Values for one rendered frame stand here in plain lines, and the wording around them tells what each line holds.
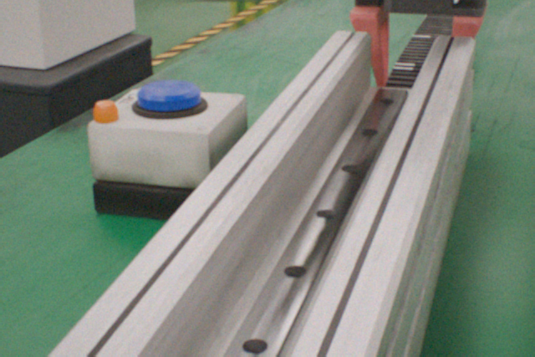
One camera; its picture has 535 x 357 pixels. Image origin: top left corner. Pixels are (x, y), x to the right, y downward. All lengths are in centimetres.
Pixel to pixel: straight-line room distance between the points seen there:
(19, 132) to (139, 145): 37
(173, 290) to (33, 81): 59
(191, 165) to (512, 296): 20
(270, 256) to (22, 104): 52
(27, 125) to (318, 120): 45
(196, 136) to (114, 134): 5
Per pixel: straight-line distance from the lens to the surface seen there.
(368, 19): 72
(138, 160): 59
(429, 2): 71
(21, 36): 95
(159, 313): 33
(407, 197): 41
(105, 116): 59
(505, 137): 74
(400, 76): 78
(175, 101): 59
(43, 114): 92
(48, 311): 51
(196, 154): 57
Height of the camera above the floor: 103
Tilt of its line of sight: 21 degrees down
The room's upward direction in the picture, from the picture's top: 1 degrees counter-clockwise
